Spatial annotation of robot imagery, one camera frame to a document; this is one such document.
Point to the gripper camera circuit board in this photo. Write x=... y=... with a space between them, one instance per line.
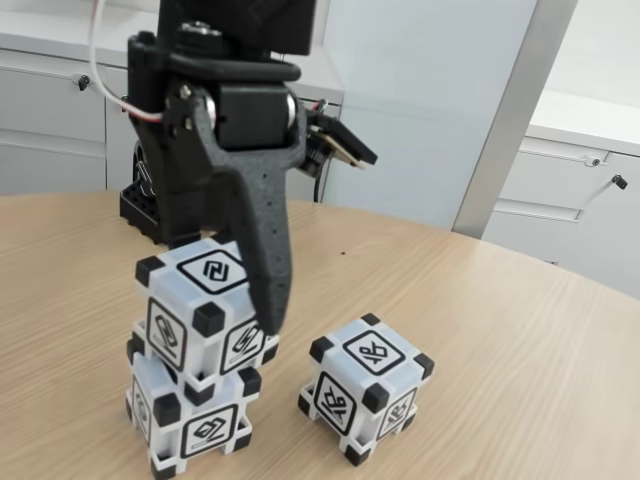
x=345 y=142

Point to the silver cabinet lock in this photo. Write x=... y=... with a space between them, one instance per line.
x=594 y=161

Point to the grey metal column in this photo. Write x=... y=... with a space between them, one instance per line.
x=515 y=125

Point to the white cube layered diamond symbol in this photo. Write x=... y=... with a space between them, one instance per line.
x=207 y=432

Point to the black cabinet key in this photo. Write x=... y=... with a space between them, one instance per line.
x=620 y=181
x=82 y=81

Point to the white cube crossed loop symbol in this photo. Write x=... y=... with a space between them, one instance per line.
x=372 y=352

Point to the white drawer cabinet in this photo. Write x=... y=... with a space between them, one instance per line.
x=590 y=215

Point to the white cube zigzag symbol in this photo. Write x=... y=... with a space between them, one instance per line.
x=167 y=280

